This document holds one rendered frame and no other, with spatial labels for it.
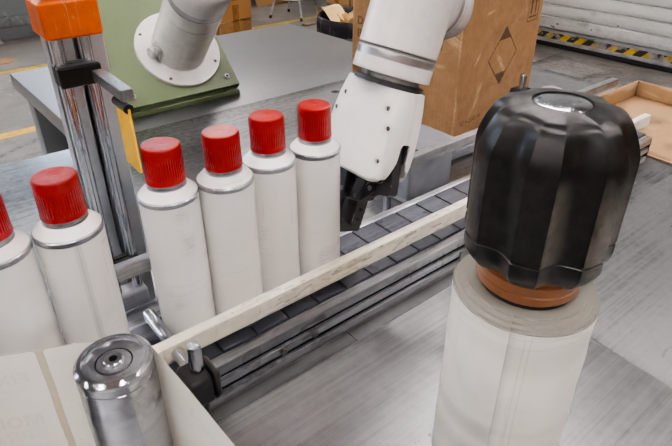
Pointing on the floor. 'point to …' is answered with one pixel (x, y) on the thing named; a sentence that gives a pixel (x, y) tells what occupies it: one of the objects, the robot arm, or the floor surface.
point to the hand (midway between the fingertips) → (349, 212)
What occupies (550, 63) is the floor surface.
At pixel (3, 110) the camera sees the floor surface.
